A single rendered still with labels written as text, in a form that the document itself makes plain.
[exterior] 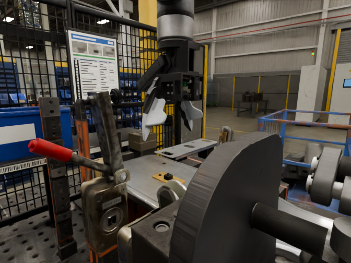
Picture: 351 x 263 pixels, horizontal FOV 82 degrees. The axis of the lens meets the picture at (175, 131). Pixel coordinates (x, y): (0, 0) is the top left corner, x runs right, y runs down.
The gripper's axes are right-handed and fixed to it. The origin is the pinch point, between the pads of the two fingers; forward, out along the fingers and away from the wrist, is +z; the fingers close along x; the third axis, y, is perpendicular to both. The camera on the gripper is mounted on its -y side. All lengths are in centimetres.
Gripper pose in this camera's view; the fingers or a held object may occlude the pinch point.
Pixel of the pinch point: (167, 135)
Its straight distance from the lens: 47.3
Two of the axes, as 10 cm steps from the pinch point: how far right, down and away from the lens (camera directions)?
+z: -0.1, 9.8, 2.1
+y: 7.2, 1.5, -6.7
